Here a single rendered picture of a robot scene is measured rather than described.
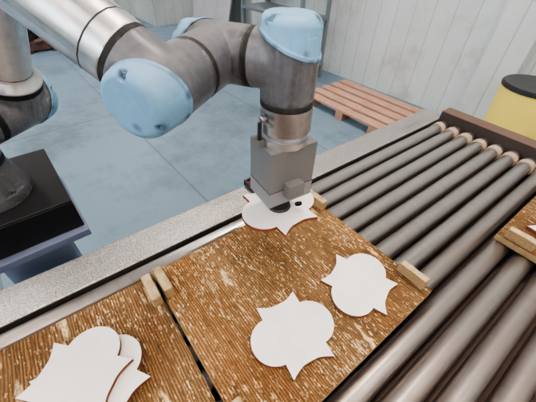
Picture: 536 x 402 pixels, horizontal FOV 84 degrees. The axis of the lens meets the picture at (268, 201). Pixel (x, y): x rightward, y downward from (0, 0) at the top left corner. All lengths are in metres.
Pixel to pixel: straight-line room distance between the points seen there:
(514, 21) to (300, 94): 3.07
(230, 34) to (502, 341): 0.65
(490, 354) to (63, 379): 0.66
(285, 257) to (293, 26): 0.42
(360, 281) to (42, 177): 0.78
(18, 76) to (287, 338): 0.71
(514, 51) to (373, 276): 2.96
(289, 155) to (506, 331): 0.50
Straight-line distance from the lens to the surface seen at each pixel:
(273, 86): 0.40
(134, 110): 0.32
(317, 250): 0.65
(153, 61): 0.32
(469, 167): 1.10
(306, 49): 0.39
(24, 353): 0.64
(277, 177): 0.46
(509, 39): 3.42
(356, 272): 0.63
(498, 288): 0.77
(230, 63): 0.41
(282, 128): 0.42
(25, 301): 0.73
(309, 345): 0.53
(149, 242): 0.72
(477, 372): 0.65
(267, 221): 0.52
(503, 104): 2.82
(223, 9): 5.62
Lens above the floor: 1.43
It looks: 42 degrees down
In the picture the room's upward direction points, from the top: 3 degrees clockwise
